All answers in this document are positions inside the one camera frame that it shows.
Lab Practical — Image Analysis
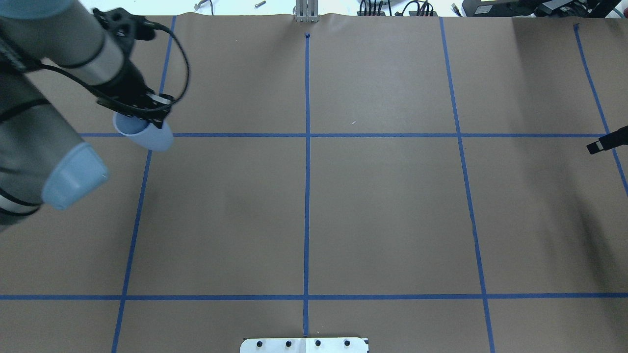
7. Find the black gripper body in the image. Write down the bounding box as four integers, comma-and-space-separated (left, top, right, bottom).
96, 62, 174, 129

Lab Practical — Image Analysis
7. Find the white camera pillar base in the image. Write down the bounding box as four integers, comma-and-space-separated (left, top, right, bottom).
239, 337, 370, 353

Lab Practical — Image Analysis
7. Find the black camera cable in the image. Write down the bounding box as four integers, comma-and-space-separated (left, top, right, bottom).
39, 22, 191, 106

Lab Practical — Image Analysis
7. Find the aluminium frame post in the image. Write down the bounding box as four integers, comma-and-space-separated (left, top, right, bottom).
293, 0, 320, 23

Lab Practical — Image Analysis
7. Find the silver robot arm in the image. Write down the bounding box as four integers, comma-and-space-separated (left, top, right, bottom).
0, 0, 183, 230

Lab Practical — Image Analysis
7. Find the blue plastic cup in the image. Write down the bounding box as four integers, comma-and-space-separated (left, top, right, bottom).
112, 113, 174, 152

